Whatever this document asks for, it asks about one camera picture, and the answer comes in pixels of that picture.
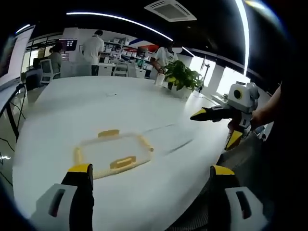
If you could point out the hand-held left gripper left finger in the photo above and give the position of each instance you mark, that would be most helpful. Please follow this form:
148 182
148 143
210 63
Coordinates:
60 207

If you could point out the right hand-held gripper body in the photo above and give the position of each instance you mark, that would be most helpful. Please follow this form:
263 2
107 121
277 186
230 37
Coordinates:
245 101

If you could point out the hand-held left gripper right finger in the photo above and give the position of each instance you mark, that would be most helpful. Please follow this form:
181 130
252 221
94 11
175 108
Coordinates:
231 207

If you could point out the person's right hand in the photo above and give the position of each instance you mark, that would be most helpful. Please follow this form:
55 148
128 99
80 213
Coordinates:
261 116

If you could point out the black tripod stand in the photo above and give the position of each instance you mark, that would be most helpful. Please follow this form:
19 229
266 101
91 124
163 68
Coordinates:
206 67

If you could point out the green potted plant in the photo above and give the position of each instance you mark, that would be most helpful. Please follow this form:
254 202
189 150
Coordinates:
183 74

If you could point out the person's dark shirt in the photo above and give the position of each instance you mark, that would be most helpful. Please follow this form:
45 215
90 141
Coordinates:
288 156

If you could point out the white bottle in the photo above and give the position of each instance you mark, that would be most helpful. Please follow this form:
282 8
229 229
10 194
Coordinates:
160 79

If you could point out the ceiling light strip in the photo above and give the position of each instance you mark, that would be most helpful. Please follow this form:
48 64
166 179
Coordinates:
120 19
245 36

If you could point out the clear lid with yellow clips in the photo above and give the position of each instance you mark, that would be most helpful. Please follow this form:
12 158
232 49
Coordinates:
115 151

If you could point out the storage shelves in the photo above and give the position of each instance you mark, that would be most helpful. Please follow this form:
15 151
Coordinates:
127 51

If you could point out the ceiling air vent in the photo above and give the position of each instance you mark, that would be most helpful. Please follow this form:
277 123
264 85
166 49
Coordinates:
170 9

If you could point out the white cabinet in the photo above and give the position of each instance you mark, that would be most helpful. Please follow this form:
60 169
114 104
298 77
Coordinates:
74 69

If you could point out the white display board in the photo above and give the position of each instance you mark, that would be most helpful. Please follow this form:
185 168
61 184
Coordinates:
16 55

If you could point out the wall screen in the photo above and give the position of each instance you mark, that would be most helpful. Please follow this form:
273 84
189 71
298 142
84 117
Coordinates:
69 44

